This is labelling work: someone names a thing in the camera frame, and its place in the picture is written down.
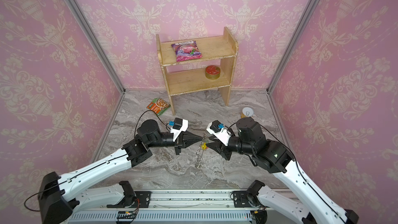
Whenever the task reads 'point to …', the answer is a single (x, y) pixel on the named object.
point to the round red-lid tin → (212, 72)
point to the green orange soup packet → (159, 106)
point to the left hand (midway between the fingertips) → (200, 141)
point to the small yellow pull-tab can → (246, 112)
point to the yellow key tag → (203, 146)
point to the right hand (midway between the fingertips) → (210, 140)
